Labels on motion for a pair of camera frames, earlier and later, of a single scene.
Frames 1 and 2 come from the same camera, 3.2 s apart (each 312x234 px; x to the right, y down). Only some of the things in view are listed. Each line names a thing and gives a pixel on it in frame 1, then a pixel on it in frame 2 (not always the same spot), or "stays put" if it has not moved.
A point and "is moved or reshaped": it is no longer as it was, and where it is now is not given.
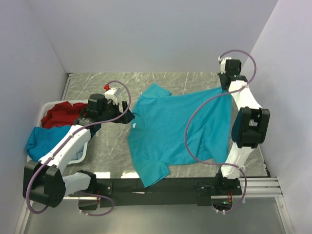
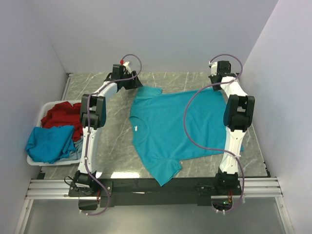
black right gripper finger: x=224 y=86 → x=217 y=87
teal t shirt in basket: x=41 y=138 stays put
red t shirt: x=63 y=114 stays put
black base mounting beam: x=167 y=191 stays put
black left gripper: x=127 y=117 → x=135 y=83
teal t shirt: x=184 y=128 is moved or reshaped
